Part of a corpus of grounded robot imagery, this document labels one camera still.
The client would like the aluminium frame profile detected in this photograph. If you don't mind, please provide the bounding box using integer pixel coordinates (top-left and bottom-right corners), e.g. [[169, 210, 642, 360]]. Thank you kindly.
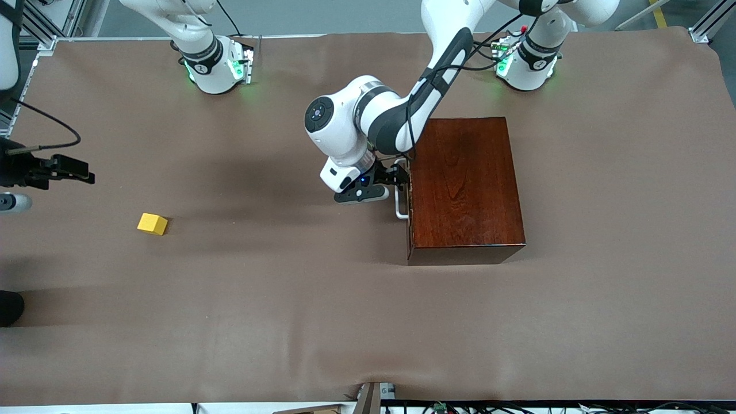
[[22, 0, 58, 51], [69, 0, 110, 38], [689, 0, 736, 44]]

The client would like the black ribbed round object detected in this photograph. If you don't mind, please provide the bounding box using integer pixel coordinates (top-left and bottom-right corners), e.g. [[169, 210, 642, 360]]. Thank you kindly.
[[0, 290, 25, 327]]

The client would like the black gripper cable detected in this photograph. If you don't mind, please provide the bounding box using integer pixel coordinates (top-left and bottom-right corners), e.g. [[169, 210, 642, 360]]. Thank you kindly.
[[9, 98, 82, 152], [404, 14, 544, 162]]

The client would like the black right arm base cable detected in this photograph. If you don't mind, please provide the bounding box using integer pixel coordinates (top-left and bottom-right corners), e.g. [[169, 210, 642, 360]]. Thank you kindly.
[[216, 0, 243, 37]]

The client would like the brown cardboard piece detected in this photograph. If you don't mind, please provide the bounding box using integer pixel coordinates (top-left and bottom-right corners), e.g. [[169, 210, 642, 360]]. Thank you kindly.
[[273, 404, 343, 414]]

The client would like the brown table cloth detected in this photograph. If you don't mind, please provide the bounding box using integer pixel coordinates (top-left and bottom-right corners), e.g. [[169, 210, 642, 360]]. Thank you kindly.
[[0, 26, 736, 404]]

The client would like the wooden drawer with white handle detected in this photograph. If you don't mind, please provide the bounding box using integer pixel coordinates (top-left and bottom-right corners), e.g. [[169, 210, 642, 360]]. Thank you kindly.
[[394, 158, 416, 262]]

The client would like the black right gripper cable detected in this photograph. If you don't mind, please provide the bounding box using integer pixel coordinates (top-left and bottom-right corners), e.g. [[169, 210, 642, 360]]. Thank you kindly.
[[9, 98, 82, 152]]

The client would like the dark brown wooden cabinet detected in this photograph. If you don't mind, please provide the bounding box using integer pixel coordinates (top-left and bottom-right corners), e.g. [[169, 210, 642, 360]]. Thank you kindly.
[[407, 117, 527, 266]]

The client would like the yellow wooden block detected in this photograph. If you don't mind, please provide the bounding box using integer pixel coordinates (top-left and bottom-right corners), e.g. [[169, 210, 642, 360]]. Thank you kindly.
[[137, 213, 169, 236]]

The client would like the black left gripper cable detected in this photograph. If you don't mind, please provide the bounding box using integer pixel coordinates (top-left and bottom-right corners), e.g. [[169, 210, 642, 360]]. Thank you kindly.
[[404, 14, 544, 162]]

